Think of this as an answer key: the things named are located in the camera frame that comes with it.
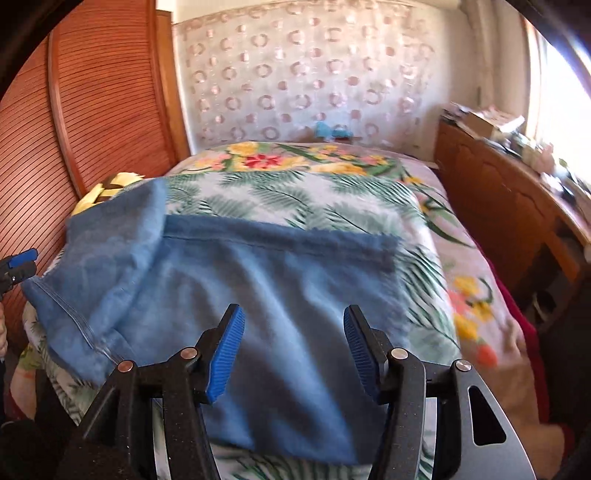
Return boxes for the blue denim jeans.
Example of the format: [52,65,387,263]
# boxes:
[22,178,408,465]

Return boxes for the person's left hand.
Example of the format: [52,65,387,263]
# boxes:
[0,303,8,360]

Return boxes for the palm leaf print sheet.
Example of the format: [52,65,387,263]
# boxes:
[23,171,459,479]

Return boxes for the floral blanket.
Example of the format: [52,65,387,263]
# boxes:
[8,140,562,480]

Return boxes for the yellow Pikachu plush toy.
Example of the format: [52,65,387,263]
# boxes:
[71,172,144,216]

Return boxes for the wooden side cabinet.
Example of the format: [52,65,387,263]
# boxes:
[434,120,590,320]

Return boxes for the blue item on box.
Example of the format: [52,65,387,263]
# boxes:
[314,121,353,142]

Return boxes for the cardboard box on cabinet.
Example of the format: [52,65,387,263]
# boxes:
[461,107,525,140]

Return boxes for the circle pattern sheer curtain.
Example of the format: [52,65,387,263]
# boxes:
[172,1,435,151]

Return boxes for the patterned side curtain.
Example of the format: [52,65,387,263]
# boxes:
[467,1,499,108]

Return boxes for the window with wooden frame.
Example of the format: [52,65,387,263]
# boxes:
[524,21,590,182]

